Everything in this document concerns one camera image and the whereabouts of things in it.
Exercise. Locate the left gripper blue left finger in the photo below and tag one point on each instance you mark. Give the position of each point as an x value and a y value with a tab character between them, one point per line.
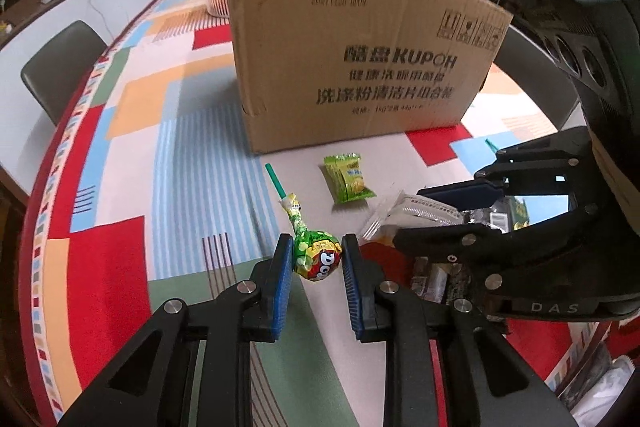
190	364

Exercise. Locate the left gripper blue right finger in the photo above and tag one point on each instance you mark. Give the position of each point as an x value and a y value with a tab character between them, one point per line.
444	365

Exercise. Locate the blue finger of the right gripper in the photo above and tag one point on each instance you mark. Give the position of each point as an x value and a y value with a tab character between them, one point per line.
450	251
470	194

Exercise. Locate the green yellow lollipop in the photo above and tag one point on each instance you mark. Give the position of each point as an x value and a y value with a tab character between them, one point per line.
316	253

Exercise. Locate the small green candy packet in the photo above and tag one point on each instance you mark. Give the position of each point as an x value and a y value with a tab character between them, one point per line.
345	178

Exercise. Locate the dark brown chocolate bar packet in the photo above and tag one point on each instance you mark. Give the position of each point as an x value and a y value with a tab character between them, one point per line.
440	282

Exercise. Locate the dark chair right near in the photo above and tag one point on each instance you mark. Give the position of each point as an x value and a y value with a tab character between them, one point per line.
536	74

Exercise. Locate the dark chair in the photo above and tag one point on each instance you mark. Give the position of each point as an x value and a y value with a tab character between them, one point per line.
53	74
536	74

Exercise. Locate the green cracker snack bag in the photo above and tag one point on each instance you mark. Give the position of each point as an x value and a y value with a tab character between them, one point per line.
509	214

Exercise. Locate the clear wrapped pastry packet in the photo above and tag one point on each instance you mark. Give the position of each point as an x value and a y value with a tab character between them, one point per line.
405	211

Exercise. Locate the colourful patterned tablecloth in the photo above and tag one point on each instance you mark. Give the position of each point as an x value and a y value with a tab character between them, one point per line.
149	191

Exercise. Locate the brown cardboard box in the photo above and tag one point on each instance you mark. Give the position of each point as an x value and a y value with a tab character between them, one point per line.
313	72

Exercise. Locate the dark chair left near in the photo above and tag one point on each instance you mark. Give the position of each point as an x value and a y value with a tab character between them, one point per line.
53	74

